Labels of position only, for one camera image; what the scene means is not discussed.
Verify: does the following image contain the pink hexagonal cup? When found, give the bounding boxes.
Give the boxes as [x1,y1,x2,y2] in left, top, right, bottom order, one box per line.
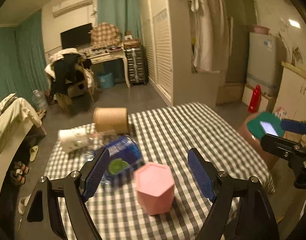
[134,162,175,216]

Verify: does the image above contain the white floral paper cup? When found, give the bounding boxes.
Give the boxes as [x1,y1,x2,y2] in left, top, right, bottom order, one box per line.
[58,127,90,153]

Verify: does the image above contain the clear glass cup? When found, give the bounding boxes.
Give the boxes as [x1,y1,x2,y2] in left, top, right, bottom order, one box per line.
[87,129,118,147]

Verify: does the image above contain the blue labelled plastic cup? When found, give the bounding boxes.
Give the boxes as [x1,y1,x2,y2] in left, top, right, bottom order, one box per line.
[100,135,145,187]

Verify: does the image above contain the brown kraft paper cup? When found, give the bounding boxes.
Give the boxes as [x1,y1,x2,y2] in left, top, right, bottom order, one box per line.
[93,107,129,134]

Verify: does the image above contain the white slipper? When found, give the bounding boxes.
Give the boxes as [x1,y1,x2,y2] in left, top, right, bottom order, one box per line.
[18,194,31,215]

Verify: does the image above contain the teal pad on stool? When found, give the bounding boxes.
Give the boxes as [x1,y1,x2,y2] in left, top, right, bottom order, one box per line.
[246,112,285,140]

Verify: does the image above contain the red bottle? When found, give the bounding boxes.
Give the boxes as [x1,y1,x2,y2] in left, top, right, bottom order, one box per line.
[248,85,261,113]

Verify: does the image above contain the sneakers under bed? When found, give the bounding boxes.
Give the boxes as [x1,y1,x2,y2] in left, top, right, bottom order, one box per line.
[10,161,29,186]

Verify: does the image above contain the green slipper by bed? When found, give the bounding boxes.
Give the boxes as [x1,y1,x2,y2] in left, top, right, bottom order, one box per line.
[29,145,39,163]

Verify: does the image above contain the white refrigerator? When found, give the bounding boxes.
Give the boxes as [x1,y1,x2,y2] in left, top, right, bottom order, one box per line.
[246,33,287,96]

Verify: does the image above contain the grey checkered tablecloth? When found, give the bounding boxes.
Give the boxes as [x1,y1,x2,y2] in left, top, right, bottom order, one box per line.
[44,101,276,240]

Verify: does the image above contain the pink basin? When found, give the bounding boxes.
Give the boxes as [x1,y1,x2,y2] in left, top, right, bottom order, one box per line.
[252,24,270,35]

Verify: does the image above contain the bed with beige bedding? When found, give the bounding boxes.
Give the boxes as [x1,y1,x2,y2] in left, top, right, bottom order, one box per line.
[0,98,46,192]

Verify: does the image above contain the clear water jug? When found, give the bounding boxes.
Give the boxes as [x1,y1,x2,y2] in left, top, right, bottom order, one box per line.
[32,89,48,111]

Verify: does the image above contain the hanging white towel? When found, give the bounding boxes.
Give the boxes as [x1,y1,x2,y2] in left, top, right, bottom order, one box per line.
[191,0,229,73]

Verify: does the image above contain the wooden chair with clothes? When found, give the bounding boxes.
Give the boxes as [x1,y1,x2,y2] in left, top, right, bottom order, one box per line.
[44,48,96,109]

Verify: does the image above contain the blue laundry basket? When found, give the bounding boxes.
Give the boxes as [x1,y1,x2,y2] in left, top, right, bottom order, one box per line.
[97,73,114,89]

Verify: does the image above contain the silver black suitcase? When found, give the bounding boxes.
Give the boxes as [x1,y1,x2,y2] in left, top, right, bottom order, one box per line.
[125,46,147,85]

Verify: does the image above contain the teal left curtain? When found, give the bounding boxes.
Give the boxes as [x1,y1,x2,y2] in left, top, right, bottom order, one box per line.
[0,10,49,103]

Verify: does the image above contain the white louvered wardrobe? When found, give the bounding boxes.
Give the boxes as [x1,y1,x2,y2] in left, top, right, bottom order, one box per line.
[139,0,219,107]

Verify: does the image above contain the white desk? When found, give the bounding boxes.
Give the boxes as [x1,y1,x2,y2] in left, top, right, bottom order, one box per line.
[88,47,131,88]

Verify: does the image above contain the black monitor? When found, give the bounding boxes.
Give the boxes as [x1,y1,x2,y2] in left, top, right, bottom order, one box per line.
[60,23,93,49]

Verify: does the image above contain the plaid cloth cover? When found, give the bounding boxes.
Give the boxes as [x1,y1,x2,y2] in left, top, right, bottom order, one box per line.
[90,22,121,49]

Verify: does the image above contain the white air conditioner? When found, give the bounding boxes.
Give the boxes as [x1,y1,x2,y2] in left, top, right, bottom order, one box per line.
[52,0,93,17]

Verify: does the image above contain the teal window curtain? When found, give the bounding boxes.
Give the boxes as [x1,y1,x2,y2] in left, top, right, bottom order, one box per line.
[97,0,141,39]

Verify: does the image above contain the phone on gripper mount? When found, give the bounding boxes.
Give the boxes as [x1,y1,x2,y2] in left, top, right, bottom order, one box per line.
[259,121,279,137]

